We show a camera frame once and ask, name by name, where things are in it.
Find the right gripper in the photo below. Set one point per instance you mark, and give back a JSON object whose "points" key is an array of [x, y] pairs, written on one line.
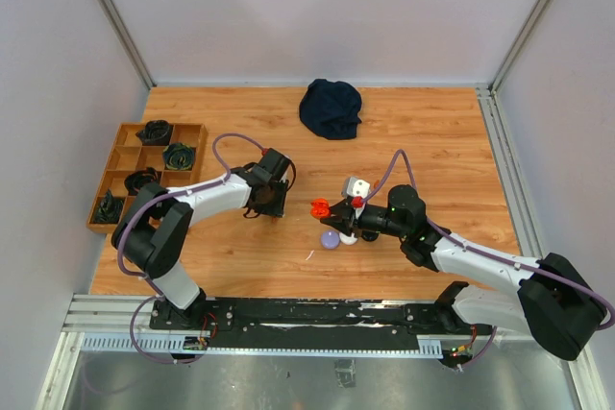
{"points": [[344, 217]]}

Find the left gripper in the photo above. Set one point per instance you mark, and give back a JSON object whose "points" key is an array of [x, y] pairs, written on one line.
{"points": [[276, 209]]}

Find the white earbud case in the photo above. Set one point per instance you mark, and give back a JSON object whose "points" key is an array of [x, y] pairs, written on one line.
{"points": [[347, 240]]}

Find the orange earbud case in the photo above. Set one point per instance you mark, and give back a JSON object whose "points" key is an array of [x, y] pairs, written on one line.
{"points": [[320, 208]]}

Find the lavender earbud case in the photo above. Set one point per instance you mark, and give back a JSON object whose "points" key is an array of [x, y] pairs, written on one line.
{"points": [[330, 240]]}

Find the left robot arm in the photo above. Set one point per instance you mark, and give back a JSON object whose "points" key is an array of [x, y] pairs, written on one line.
{"points": [[151, 235]]}

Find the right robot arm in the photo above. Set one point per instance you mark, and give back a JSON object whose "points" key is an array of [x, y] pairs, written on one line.
{"points": [[545, 298]]}

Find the wooden compartment tray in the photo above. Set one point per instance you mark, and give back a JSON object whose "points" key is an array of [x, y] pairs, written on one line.
{"points": [[128, 155]]}

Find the dark navy crumpled cloth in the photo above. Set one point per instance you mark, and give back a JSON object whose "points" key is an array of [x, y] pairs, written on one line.
{"points": [[331, 109]]}

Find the rolled green patterned tie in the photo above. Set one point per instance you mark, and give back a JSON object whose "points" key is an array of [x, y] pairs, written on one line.
{"points": [[178, 157]]}

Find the rolled black tie top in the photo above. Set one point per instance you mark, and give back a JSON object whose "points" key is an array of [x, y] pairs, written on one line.
{"points": [[155, 133]]}

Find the rolled black orange tie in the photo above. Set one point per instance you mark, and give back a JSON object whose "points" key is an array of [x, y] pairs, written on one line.
{"points": [[136, 180]]}

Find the rolled green black tie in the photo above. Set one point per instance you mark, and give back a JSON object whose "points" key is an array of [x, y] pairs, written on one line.
{"points": [[109, 209]]}

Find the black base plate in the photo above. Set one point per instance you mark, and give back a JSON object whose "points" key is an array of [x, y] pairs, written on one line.
{"points": [[310, 324]]}

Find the aluminium frame rail right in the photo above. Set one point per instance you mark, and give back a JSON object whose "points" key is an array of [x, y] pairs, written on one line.
{"points": [[515, 190]]}

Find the aluminium frame post left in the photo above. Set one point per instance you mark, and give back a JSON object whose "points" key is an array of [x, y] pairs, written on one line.
{"points": [[125, 38]]}

